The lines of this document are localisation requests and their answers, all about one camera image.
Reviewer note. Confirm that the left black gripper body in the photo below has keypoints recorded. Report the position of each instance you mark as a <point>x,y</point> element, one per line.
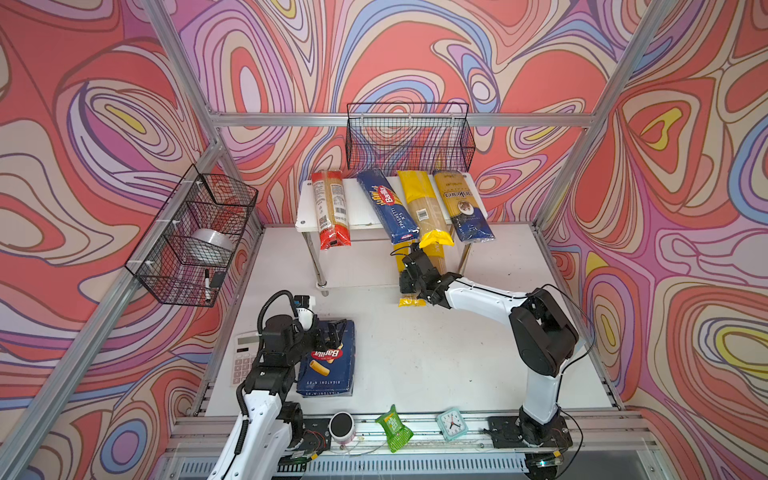
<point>301,344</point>

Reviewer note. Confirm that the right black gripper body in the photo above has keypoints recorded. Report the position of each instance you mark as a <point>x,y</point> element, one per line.
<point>408,284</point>

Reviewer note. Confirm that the short yellow Pastatime bag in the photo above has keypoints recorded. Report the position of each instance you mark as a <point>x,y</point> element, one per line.
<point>408,297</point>

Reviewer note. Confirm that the long yellow Pastatime bag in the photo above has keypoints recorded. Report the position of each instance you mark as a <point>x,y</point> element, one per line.
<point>436,254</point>

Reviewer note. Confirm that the blue Barilla rigatoni box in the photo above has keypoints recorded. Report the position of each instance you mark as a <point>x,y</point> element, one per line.
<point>330,372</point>

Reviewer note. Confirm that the blue Barilla spaghetti box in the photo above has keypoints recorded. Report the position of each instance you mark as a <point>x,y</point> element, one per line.
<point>389,209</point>

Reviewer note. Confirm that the dark blue yellow spaghetti bag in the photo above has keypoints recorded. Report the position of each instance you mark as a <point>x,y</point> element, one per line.
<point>465,213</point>

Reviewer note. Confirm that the yellow barcode spaghetti bag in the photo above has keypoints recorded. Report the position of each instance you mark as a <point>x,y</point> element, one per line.
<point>424,207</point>

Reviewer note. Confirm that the red spaghetti bag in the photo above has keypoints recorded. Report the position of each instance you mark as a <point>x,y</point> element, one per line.
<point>330,209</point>

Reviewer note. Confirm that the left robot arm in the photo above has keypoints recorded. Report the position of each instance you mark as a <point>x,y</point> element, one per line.
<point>267,422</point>

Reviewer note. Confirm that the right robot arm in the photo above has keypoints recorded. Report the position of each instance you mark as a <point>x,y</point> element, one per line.
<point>545,338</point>

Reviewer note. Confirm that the white two-tier shelf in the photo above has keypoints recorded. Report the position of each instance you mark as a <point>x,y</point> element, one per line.
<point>366,262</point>

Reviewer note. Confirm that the white pink calculator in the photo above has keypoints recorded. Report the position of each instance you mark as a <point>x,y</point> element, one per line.
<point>245,350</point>

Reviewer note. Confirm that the black marker pen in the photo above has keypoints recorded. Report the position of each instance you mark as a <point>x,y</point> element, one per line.
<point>207,286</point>

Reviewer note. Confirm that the silver tape roll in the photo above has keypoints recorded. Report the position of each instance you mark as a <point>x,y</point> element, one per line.
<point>210,247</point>

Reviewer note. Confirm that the green snack pouch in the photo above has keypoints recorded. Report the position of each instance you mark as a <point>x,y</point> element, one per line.
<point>397,434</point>

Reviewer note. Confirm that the teal alarm clock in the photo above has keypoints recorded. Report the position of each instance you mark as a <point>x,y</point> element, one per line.
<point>452,424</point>

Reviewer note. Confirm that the black wire basket left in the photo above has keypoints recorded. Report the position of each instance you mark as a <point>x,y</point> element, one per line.
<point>199,228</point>

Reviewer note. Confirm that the black wire basket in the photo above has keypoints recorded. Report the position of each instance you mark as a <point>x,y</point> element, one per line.
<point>409,135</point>
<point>199,228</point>

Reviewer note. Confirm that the black wire basket back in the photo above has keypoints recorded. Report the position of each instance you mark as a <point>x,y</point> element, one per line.
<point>409,135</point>

